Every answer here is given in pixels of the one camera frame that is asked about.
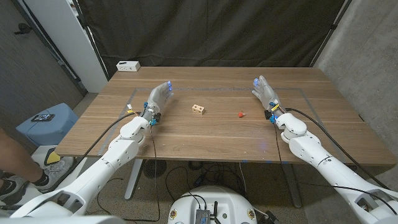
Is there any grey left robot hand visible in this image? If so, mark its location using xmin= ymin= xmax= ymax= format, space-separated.
xmin=142 ymin=80 xmax=174 ymax=122

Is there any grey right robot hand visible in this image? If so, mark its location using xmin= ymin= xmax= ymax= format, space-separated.
xmin=252 ymin=75 xmax=286 ymax=121

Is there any white power strip box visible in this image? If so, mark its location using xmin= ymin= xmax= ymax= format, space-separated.
xmin=116 ymin=60 xmax=141 ymax=73

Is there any black round floor fan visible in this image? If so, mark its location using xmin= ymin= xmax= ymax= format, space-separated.
xmin=142 ymin=159 xmax=168 ymax=180

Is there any black backdrop curtain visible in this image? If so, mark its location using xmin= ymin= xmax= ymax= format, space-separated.
xmin=73 ymin=0 xmax=354 ymax=78

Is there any white table leg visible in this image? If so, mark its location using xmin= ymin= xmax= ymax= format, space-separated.
xmin=124 ymin=159 xmax=144 ymax=200

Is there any black backdrop stand pole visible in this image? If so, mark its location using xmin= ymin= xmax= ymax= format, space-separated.
xmin=72 ymin=0 xmax=110 ymax=81
xmin=310 ymin=0 xmax=354 ymax=68

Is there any grey table leg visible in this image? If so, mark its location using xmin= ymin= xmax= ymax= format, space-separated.
xmin=281 ymin=163 xmax=303 ymax=208

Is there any blue stool with phone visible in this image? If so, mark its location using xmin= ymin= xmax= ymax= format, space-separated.
xmin=16 ymin=103 xmax=79 ymax=147

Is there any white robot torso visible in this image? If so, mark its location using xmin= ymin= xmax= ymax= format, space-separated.
xmin=167 ymin=185 xmax=258 ymax=224

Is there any black phone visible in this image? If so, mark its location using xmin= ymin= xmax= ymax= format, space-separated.
xmin=31 ymin=113 xmax=56 ymax=123

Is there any white base with yellow mark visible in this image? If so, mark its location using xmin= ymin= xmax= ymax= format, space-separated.
xmin=29 ymin=144 xmax=78 ymax=169

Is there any grey sneaker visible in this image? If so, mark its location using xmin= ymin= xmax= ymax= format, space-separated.
xmin=32 ymin=156 xmax=75 ymax=194

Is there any small grey finned box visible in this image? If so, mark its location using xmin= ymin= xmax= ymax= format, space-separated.
xmin=195 ymin=208 xmax=211 ymax=224

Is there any person's bare leg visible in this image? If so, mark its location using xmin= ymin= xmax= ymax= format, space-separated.
xmin=0 ymin=127 xmax=47 ymax=187

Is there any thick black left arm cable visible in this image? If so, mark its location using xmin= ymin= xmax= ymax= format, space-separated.
xmin=82 ymin=111 xmax=139 ymax=161

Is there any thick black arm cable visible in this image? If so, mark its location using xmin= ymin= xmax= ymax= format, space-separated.
xmin=285 ymin=108 xmax=390 ymax=190
xmin=82 ymin=111 xmax=139 ymax=161

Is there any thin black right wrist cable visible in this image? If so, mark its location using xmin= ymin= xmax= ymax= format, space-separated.
xmin=272 ymin=123 xmax=398 ymax=215

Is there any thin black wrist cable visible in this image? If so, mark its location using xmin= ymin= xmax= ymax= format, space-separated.
xmin=272 ymin=123 xmax=398 ymax=215
xmin=124 ymin=123 xmax=161 ymax=223

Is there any thin black left wrist cable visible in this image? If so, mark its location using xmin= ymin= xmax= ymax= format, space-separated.
xmin=124 ymin=123 xmax=161 ymax=223

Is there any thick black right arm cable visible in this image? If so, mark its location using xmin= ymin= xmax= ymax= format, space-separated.
xmin=285 ymin=108 xmax=390 ymax=190

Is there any black floor cable bundle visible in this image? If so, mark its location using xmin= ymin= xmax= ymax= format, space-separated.
xmin=164 ymin=161 xmax=246 ymax=203

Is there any white wall panel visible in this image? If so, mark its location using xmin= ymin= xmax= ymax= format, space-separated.
xmin=23 ymin=0 xmax=108 ymax=93

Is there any black door handle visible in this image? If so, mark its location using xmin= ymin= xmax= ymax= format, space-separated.
xmin=13 ymin=22 xmax=33 ymax=35

